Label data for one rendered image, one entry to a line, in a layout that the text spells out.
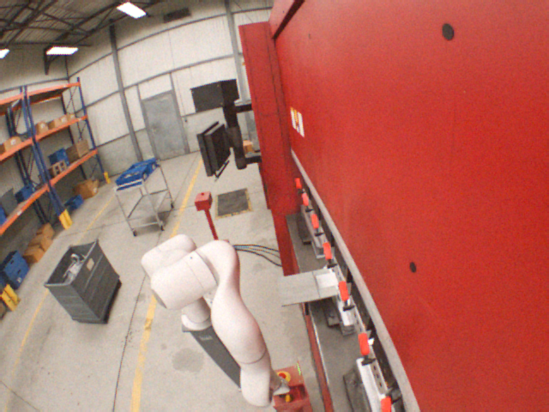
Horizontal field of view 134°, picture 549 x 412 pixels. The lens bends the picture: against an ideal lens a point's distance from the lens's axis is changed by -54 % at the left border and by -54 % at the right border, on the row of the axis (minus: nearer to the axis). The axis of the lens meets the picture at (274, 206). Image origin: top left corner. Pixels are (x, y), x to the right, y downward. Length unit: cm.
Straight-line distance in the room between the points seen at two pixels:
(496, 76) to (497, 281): 19
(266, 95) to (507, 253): 155
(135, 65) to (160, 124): 226
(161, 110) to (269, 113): 678
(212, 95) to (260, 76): 39
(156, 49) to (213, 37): 183
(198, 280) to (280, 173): 132
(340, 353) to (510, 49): 111
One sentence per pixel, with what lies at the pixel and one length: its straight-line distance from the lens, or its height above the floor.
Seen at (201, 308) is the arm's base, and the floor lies 109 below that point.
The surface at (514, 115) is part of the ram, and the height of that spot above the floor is 188.
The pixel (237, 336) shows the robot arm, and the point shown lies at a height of 148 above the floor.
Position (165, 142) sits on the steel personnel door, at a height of 57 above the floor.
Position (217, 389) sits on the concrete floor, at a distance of 212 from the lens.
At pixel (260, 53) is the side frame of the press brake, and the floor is 207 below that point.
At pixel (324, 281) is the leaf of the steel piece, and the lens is 120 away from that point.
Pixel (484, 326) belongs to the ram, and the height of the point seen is 168.
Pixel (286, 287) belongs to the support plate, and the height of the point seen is 100.
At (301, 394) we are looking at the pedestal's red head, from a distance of 124.
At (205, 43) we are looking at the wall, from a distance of 803.
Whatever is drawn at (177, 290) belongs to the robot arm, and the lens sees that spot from 54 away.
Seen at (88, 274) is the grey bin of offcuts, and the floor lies 56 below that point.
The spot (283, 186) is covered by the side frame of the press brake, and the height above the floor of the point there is 112.
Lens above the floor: 190
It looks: 30 degrees down
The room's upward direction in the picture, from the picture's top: 10 degrees counter-clockwise
